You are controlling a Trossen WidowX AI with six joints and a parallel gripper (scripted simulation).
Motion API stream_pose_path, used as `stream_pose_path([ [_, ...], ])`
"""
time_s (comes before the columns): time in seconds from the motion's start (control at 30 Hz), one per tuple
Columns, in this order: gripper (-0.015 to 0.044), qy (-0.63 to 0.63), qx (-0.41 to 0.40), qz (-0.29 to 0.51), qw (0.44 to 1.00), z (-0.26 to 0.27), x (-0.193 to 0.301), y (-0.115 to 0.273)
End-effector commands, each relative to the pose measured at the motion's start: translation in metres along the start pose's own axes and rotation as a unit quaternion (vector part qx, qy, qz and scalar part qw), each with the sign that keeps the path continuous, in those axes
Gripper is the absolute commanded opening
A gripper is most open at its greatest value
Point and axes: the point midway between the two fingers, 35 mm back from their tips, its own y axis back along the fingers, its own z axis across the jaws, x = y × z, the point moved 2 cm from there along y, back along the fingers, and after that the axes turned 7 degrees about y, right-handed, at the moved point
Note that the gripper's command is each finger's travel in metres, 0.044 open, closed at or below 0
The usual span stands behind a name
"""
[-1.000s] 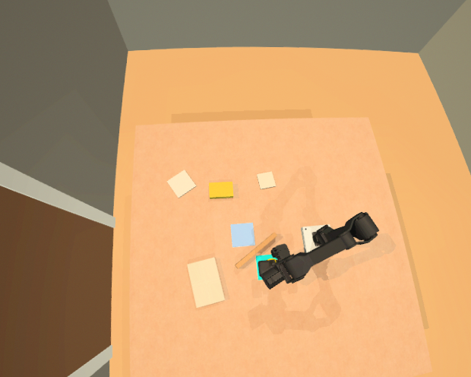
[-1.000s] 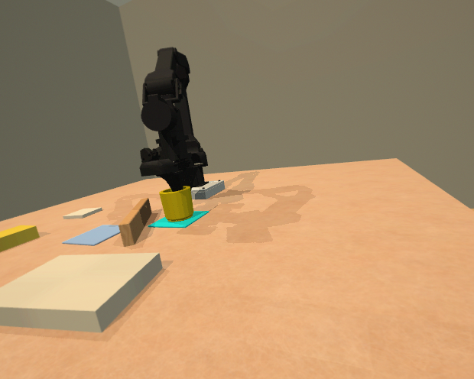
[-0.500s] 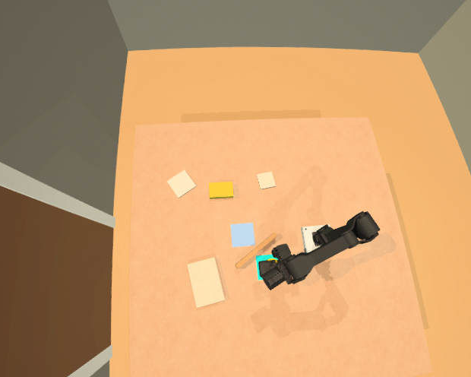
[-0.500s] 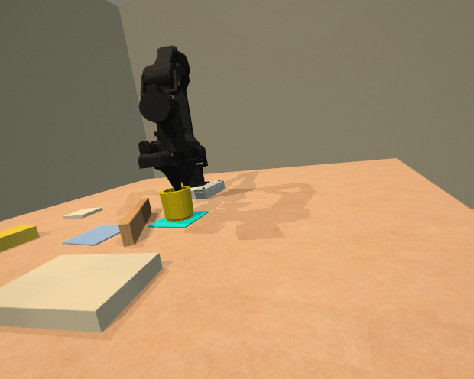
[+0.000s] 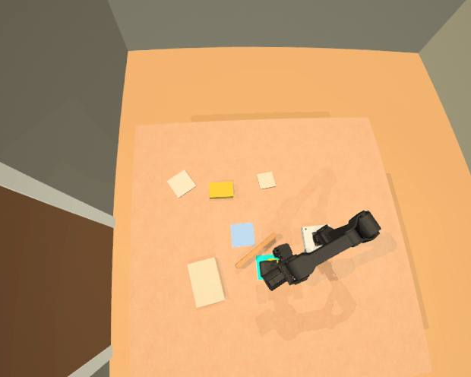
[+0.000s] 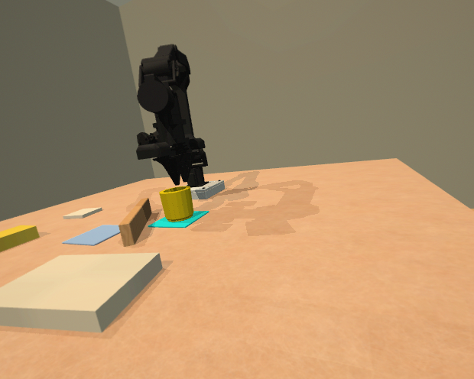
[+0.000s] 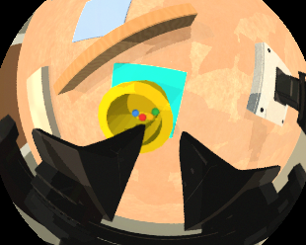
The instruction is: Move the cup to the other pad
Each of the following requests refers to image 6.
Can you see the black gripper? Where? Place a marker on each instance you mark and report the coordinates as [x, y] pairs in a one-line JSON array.
[[177, 159]]

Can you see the yellow flat bar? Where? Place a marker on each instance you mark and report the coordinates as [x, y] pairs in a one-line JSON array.
[[17, 236]]

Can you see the beige flat slab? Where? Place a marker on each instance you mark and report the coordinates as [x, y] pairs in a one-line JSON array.
[[77, 292]]

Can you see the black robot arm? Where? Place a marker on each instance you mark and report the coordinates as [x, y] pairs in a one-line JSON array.
[[163, 81]]

